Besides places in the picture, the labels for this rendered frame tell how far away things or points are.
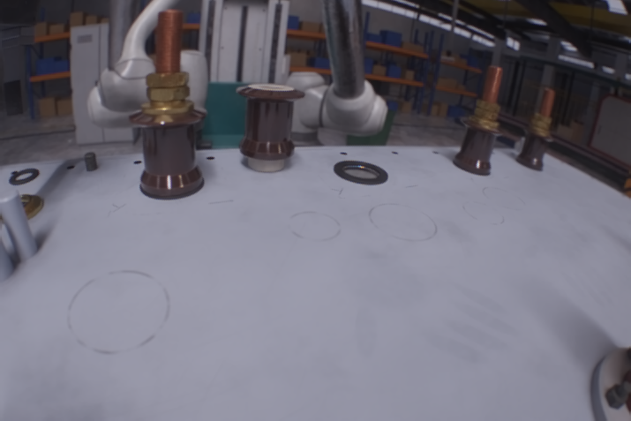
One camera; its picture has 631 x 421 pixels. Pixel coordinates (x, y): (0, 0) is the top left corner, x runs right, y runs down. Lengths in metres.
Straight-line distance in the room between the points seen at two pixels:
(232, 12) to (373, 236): 1.11
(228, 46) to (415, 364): 1.22
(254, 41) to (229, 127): 0.37
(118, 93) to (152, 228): 0.49
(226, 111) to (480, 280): 1.09
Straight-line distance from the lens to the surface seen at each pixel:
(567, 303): 0.35
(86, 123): 5.19
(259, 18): 1.29
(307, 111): 1.07
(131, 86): 0.76
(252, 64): 1.29
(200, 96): 0.80
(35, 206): 0.40
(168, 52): 0.34
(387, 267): 0.28
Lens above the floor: 1.53
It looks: 24 degrees down
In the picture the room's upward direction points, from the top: 7 degrees clockwise
